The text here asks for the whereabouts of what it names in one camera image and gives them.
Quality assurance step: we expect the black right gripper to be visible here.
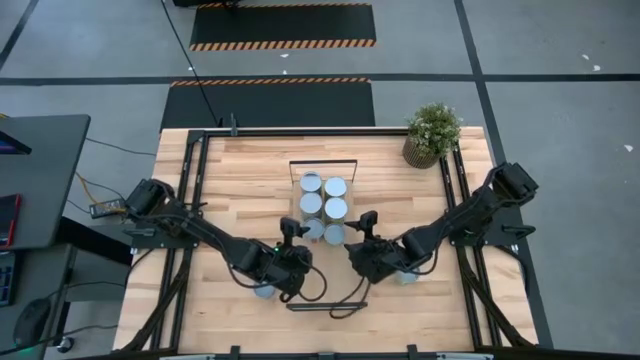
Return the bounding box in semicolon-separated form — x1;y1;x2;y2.
344;210;404;285

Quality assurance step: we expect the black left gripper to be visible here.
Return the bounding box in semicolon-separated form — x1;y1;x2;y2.
267;216;314;297

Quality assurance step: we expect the green label tin can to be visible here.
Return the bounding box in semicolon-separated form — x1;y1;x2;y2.
323;222;346;247

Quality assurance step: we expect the teal and yellow coffee can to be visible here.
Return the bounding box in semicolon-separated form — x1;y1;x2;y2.
298;191;324;219

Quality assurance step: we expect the teal tuna fish can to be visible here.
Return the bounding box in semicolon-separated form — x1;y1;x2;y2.
252;282;278;301

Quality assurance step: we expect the yellow label tin can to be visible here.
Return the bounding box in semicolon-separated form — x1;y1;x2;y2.
323;196;350;224

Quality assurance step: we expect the silver-lidded tin can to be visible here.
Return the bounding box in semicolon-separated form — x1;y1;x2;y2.
323;175;349;200

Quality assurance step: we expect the white label tin can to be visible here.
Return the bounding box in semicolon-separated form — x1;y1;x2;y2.
298;170;324;195

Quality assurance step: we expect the potted plant in slatted pot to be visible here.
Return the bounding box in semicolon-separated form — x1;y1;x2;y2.
402;102;464;170

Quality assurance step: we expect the black hazard-striped floor mat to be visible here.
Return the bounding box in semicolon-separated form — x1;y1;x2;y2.
188;2;377;52
159;77;376;129

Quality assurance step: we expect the black power adapter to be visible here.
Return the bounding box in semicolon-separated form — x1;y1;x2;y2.
88;198;126;220

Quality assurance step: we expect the black computer mouse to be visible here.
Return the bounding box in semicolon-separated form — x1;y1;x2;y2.
12;298;52;347

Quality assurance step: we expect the red tablet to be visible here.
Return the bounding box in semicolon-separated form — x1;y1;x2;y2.
0;193;22;249

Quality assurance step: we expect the black keyboard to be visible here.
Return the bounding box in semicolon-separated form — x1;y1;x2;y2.
0;252;16;307

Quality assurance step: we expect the desk monitor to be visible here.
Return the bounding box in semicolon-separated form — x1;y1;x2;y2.
0;129;32;156

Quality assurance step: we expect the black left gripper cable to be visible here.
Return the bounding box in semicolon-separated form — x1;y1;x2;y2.
279;264;329;304

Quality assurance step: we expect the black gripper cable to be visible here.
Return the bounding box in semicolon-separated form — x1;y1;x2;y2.
328;277;374;320
279;264;329;304

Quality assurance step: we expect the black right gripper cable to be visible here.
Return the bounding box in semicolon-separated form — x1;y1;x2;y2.
328;277;374;320

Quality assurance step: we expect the black aluminium table frame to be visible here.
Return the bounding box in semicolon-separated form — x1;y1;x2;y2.
117;127;541;360

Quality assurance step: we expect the thin grey floor cable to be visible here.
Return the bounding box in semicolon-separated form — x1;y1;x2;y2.
84;137;157;157

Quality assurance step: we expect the black floor cable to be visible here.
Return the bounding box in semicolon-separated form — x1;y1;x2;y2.
158;0;224;127

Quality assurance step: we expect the yellow floor cable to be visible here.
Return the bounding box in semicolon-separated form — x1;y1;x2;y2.
74;172;112;214

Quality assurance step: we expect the black mouse cable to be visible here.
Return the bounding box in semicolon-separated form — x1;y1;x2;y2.
47;323;121;346

